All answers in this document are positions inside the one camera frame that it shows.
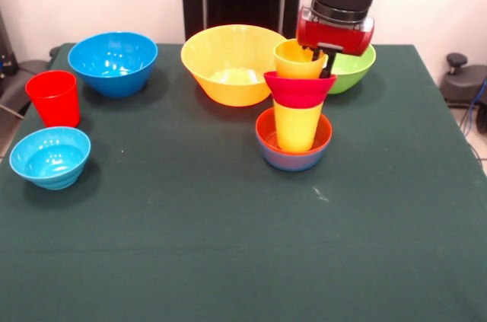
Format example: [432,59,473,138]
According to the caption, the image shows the small light blue bowl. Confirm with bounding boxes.
[8,126,92,190]

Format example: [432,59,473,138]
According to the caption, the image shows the small magenta bowl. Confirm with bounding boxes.
[263,70,339,110]

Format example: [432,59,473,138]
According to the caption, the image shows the large green bowl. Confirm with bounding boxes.
[325,43,377,95]

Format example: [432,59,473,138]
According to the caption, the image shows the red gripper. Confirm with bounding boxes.
[296,5,375,80]

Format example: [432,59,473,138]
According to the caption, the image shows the small orange-red bowl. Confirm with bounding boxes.
[255,107,333,156]

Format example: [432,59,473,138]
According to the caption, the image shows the dark green tablecloth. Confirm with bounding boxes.
[0,43,487,322]

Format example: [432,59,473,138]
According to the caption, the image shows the red cup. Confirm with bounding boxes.
[24,69,81,128]

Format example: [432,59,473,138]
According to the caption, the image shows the large orange-yellow bowl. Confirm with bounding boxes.
[180,24,290,107]

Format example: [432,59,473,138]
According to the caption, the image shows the yellow cup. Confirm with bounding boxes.
[272,100,324,155]
[272,39,329,81]

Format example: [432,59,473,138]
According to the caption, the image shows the large blue bowl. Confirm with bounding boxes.
[67,30,159,97]

